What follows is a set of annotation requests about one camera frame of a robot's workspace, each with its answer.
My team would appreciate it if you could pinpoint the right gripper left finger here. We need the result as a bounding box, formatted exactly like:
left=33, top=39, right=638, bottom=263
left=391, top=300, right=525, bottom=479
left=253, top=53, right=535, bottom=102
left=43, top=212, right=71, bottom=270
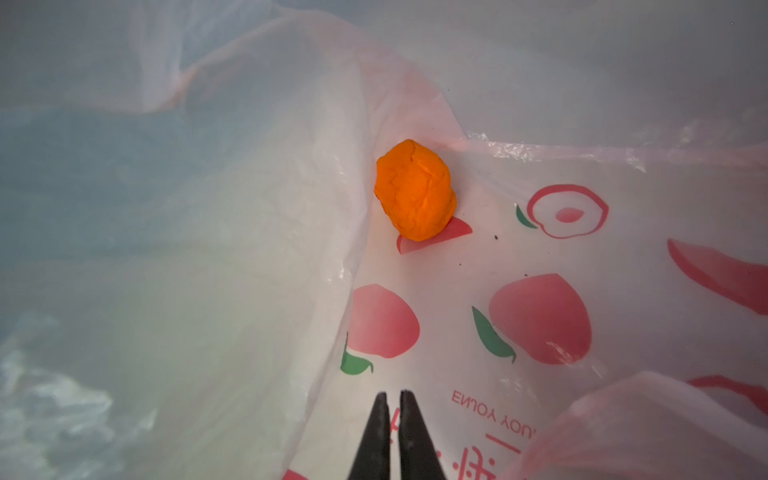
left=347, top=392, right=391, bottom=480

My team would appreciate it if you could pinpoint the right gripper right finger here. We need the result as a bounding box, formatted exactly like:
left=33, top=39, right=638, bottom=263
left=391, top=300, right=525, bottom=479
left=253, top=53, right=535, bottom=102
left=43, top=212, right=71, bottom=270
left=398, top=390, right=446, bottom=480

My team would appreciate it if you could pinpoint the pink plastic bag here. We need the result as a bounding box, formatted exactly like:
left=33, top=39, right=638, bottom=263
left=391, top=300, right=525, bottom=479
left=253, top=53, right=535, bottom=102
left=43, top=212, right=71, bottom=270
left=1, top=1, right=767, bottom=479

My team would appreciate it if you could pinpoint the orange fake fruit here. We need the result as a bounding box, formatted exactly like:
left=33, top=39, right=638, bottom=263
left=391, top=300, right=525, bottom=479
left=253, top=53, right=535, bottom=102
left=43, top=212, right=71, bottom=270
left=374, top=140, right=457, bottom=242

